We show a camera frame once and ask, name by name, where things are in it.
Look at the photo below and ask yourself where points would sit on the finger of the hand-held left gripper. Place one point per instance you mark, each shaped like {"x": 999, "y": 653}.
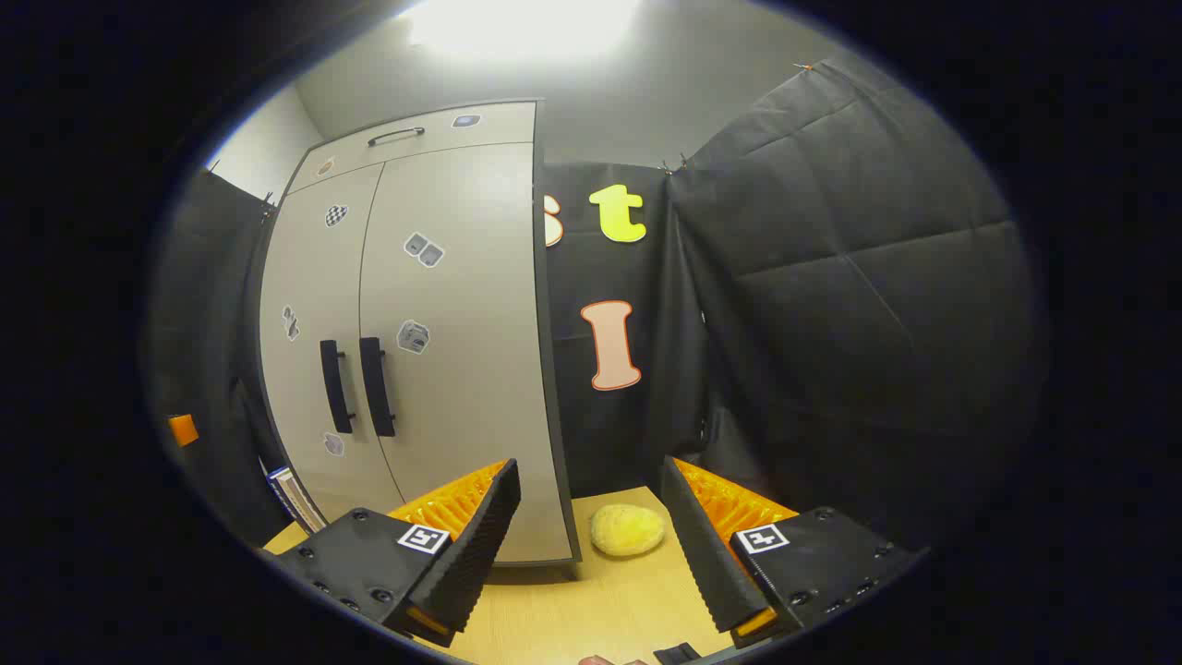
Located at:
{"x": 183, "y": 430}

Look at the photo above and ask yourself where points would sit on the bright ceiling light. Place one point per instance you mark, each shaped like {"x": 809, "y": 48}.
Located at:
{"x": 522, "y": 23}

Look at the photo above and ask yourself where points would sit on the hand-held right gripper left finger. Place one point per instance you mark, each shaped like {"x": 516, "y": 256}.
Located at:
{"x": 480, "y": 545}

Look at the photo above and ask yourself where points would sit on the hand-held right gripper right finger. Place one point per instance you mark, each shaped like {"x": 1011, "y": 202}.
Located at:
{"x": 706, "y": 554}

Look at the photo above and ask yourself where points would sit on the grey double-door shoe cabinet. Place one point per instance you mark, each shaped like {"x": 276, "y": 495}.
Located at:
{"x": 551, "y": 369}

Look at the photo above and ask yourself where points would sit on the grey cabinet drawer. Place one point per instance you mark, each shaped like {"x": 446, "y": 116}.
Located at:
{"x": 503, "y": 139}

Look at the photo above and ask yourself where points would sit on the white striped book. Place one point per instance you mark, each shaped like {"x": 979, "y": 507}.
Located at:
{"x": 295, "y": 499}

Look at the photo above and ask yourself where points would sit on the yellow round bun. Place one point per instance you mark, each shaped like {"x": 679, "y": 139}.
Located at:
{"x": 628, "y": 531}

